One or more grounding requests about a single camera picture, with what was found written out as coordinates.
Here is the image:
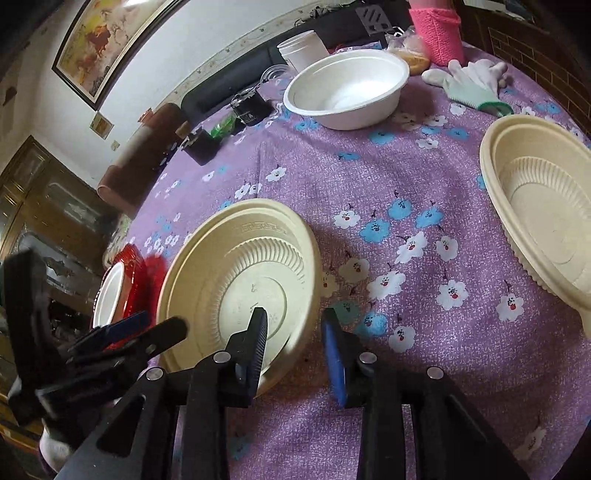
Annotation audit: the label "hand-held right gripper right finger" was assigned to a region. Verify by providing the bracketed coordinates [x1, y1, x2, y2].
[322, 308, 529, 480]

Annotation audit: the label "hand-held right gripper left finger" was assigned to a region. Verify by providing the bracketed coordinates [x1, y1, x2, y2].
[55, 307, 269, 480]

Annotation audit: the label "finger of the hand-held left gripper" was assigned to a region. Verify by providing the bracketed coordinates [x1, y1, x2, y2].
[74, 311, 151, 354]
[92, 317, 188, 365]

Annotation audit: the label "beige ribbed plate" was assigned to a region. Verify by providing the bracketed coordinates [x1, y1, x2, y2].
[156, 198, 324, 398]

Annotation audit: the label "white foam bowl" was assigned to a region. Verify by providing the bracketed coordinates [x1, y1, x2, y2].
[283, 50, 411, 131]

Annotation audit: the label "beige ribbed bowl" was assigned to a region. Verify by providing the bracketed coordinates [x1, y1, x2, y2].
[479, 113, 591, 340]

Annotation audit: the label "carved wooden display cabinet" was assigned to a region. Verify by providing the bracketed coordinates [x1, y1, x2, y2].
[0, 135, 121, 435]

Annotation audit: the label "brown armchair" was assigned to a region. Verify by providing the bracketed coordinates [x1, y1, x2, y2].
[97, 102, 190, 217]

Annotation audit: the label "black box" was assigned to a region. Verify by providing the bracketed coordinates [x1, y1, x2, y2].
[185, 129, 222, 166]

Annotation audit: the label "small framed picture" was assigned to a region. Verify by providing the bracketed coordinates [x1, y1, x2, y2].
[90, 113, 114, 139]

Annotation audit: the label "green wrapper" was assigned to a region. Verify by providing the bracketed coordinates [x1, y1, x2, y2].
[210, 113, 238, 138]

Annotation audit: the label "black power adapter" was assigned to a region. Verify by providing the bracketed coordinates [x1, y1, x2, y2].
[230, 88, 273, 127]

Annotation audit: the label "black sofa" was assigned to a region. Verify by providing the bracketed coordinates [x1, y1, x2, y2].
[180, 0, 411, 123]

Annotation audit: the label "clear plastic cups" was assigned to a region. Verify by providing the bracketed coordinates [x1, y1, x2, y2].
[259, 65, 289, 86]

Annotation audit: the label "framed painting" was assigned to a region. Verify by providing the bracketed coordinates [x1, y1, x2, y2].
[52, 0, 190, 112]

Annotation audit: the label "white work glove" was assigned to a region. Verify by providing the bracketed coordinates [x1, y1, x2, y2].
[421, 59, 514, 116]

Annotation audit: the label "white plastic cup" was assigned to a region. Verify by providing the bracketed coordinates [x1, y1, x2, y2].
[277, 30, 329, 75]

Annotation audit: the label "plastic bag of food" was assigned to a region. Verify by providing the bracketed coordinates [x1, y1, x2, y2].
[387, 28, 432, 77]

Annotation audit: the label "pink knitted holder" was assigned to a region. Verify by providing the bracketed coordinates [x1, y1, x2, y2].
[409, 0, 464, 66]

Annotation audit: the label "grey phone stand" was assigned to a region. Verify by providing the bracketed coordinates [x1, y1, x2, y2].
[355, 4, 393, 37]

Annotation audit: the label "brick pattern wooden cabinet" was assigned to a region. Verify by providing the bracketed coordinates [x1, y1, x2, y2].
[455, 0, 591, 139]

